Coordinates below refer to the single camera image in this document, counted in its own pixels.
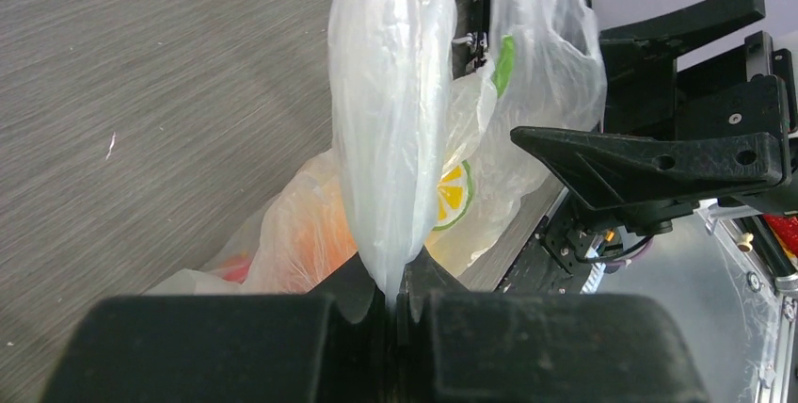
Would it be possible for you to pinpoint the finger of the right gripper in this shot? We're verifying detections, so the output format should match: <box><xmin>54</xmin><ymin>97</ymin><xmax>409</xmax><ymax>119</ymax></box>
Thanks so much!
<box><xmin>599</xmin><ymin>0</ymin><xmax>766</xmax><ymax>67</ymax></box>
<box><xmin>510</xmin><ymin>126</ymin><xmax>786</xmax><ymax>210</ymax></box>

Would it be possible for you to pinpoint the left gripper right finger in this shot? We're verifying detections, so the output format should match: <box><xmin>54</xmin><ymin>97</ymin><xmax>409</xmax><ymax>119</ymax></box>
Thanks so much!
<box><xmin>397</xmin><ymin>253</ymin><xmax>710</xmax><ymax>402</ymax></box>

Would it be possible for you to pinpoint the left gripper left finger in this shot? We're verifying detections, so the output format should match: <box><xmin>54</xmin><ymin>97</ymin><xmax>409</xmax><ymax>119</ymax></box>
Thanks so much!
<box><xmin>42</xmin><ymin>258</ymin><xmax>384</xmax><ymax>402</ymax></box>

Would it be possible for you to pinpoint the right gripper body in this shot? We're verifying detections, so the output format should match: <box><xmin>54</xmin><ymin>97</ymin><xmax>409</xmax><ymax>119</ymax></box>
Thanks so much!
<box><xmin>605</xmin><ymin>31</ymin><xmax>797</xmax><ymax>216</ymax></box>

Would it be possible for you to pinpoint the clear printed plastic bag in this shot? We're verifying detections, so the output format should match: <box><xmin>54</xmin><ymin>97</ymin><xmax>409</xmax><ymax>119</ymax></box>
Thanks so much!
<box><xmin>153</xmin><ymin>0</ymin><xmax>607</xmax><ymax>298</ymax></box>

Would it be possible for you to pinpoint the red fake lychee bunch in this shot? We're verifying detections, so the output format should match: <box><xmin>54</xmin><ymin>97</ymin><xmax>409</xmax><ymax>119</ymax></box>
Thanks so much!
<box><xmin>216</xmin><ymin>255</ymin><xmax>252</xmax><ymax>283</ymax></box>

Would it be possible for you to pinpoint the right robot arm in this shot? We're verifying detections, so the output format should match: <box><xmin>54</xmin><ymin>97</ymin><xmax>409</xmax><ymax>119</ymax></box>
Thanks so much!
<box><xmin>510</xmin><ymin>0</ymin><xmax>797</xmax><ymax>294</ymax></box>

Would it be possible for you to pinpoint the black box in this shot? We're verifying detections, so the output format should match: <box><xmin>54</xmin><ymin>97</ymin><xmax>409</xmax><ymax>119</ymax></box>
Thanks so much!
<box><xmin>470</xmin><ymin>0</ymin><xmax>606</xmax><ymax>88</ymax></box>

